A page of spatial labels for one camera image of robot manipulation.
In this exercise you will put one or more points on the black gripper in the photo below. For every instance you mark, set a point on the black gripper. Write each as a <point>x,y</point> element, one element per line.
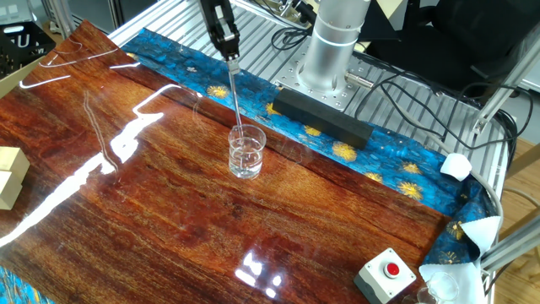
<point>217,10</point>

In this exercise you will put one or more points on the clear glass stirring rod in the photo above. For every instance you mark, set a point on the clear glass stirring rod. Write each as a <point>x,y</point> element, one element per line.
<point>237,105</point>

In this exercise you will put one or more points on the glass beaker with water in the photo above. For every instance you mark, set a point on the glass beaker with water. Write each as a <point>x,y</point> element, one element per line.
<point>246,158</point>

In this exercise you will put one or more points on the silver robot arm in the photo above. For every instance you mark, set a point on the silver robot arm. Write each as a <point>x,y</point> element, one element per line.
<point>331,50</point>

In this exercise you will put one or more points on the medium empty glass beaker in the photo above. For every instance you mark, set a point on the medium empty glass beaker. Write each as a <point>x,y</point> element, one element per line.
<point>411,299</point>

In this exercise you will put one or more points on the small empty glass beaker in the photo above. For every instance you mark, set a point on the small empty glass beaker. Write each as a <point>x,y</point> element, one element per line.
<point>443,289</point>

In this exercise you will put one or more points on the black foam block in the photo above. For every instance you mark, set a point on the black foam block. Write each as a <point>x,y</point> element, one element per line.
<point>320,116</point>

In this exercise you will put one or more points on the glossy wood print mat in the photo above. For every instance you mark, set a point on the glossy wood print mat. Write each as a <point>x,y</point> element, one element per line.
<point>169,211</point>

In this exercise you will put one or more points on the blue starry night cloth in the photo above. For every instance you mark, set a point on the blue starry night cloth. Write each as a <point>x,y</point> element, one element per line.
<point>379,156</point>

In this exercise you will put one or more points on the black printed box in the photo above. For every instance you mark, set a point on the black printed box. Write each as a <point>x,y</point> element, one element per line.
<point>25,46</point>

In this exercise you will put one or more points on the black office chair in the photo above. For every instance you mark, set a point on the black office chair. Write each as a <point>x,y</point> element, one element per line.
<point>455,38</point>

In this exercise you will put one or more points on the light wooden cube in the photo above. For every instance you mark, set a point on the light wooden cube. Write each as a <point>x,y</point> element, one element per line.
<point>8,192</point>
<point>14,160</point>

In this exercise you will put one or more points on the red push button box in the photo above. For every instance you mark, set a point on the red push button box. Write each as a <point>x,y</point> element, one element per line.
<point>375,278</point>

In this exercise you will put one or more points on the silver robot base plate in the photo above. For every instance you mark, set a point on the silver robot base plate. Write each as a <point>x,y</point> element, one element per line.
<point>291,80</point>

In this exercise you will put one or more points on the aluminium frame post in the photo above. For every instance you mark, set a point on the aluminium frame post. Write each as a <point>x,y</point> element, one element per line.
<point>63,19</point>

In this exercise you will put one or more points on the slanted aluminium frame strut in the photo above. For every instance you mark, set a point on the slanted aluminium frame strut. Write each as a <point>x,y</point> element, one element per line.
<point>506,80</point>
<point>514,242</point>

